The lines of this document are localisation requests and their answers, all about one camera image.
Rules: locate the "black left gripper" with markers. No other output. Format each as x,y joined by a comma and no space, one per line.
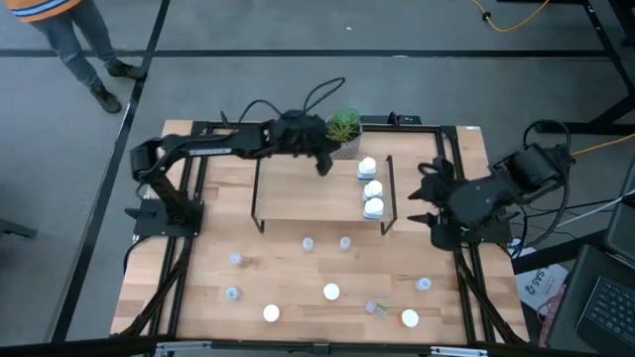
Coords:
300,134

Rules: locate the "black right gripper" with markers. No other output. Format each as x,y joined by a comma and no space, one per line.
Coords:
439,188

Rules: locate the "white melatonin supplement bottle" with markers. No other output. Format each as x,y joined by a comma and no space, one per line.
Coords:
373,208
367,167
373,190

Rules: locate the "small translucent white bottle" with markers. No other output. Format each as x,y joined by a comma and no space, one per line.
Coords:
308,244
235,259
423,283
344,243
231,293

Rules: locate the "orange pill bottle white cap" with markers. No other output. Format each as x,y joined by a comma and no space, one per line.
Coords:
410,318
331,291
271,313

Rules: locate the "clear bottle with green label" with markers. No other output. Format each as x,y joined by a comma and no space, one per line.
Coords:
376,309

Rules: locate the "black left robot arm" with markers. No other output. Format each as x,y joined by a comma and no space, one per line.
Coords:
208,146

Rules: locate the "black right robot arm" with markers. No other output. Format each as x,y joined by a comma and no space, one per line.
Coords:
481,198

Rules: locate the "wooden shelf with black legs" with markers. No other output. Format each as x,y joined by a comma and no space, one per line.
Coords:
307,191

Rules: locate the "succulent in patterned grey pot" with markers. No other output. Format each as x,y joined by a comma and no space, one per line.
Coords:
344,126

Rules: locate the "white printed paper sheet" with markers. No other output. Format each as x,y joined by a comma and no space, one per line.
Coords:
541,287

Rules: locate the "silver metal plate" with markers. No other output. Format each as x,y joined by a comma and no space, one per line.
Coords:
183,348
459,352

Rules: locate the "dark grey laptop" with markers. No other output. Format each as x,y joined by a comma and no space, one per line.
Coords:
610,307

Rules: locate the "person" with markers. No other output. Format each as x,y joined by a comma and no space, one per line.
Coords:
69,35

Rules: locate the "black furniture foot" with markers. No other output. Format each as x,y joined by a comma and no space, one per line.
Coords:
15,229

